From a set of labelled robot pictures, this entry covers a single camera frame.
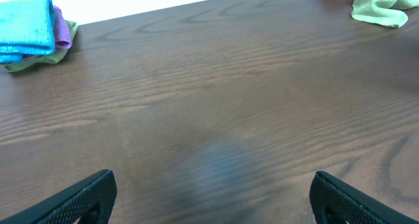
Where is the folded green cloth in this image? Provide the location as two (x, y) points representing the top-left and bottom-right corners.
(1, 20), (79, 73)

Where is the folded purple cloth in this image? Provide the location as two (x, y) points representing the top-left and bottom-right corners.
(22, 5), (73, 60)

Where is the crumpled green cloth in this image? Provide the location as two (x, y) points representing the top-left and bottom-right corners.
(351, 0), (418, 28)

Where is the blue microfibre cloth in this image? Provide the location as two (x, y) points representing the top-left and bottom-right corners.
(1, 0), (56, 64)

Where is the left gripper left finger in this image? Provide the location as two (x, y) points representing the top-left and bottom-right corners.
(1, 170), (117, 224)

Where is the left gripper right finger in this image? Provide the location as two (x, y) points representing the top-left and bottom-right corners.
(309, 171), (418, 224)

